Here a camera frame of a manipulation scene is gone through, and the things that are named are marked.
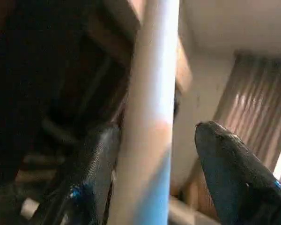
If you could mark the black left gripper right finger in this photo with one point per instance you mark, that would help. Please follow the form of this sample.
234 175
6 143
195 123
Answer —
236 182

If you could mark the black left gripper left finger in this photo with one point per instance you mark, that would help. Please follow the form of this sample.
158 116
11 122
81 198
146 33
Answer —
84 187

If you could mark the white plastic table leg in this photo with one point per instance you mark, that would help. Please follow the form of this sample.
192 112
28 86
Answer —
150 93

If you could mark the grey curtain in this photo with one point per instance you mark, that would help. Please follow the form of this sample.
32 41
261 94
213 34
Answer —
255 105

